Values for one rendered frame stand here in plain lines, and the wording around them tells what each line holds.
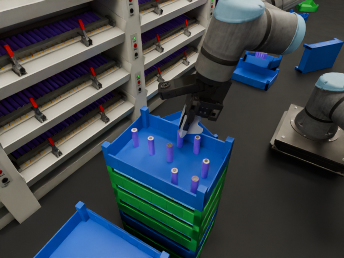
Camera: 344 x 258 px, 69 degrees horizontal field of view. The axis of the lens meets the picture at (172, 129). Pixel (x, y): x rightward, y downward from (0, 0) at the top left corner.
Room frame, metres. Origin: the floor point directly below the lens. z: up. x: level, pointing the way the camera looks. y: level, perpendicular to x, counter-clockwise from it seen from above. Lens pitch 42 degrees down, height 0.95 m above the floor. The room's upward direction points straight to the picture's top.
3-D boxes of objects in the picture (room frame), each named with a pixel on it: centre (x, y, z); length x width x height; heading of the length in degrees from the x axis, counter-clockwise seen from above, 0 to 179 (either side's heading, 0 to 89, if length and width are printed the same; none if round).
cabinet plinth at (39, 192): (1.44, 0.06, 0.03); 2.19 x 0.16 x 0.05; 144
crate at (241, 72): (1.60, -0.59, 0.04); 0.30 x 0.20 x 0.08; 54
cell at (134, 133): (0.53, 0.11, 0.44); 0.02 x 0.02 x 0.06
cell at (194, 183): (0.36, -0.06, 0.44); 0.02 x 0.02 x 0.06
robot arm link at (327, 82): (0.91, -0.71, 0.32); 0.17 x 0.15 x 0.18; 19
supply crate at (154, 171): (0.47, 0.01, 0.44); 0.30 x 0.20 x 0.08; 60
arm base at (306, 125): (0.92, -0.71, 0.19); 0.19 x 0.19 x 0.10
